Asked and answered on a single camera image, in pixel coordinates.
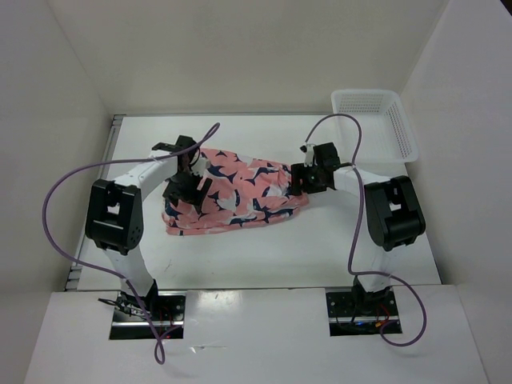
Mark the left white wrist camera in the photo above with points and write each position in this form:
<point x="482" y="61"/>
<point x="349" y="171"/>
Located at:
<point x="199" y="167"/>

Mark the pink shark print shorts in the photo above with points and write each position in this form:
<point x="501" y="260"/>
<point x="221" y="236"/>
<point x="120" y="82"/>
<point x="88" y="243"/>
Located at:
<point x="245" y="192"/>

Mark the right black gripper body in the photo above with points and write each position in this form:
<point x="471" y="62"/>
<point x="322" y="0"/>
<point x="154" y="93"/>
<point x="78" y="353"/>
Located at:
<point x="311" y="181"/>

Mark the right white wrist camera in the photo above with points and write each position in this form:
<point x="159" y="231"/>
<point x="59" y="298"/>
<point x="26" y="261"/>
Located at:
<point x="308" y="150"/>

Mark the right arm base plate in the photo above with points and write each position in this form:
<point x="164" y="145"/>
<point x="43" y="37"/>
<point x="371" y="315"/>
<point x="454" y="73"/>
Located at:
<point x="349" y="317"/>

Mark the white plastic basket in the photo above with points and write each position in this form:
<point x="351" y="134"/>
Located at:
<point x="386" y="134"/>

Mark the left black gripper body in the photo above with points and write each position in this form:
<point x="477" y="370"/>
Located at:
<point x="183" y="186"/>

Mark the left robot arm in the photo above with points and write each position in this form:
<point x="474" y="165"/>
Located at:
<point x="114" y="220"/>

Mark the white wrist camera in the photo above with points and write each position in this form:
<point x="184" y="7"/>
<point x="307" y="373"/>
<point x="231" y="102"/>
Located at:
<point x="199" y="167"/>
<point x="308" y="150"/>

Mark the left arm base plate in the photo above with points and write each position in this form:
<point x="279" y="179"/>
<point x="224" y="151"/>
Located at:
<point x="129" y="323"/>

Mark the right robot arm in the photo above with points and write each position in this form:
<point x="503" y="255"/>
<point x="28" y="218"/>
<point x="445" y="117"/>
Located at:
<point x="389" y="215"/>

